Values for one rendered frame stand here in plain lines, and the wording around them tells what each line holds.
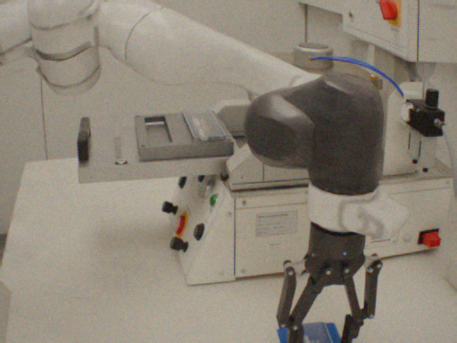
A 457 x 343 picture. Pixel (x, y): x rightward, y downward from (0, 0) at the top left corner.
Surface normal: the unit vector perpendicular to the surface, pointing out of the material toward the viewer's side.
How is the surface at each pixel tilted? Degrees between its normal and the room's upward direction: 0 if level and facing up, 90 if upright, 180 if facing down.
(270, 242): 90
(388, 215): 19
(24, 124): 90
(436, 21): 90
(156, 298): 0
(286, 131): 89
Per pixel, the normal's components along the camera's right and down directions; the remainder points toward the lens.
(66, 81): 0.14, 0.87
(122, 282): 0.00, -0.93
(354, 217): -0.46, 0.34
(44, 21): -0.23, 0.67
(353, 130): -0.18, 0.29
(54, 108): 0.22, 0.36
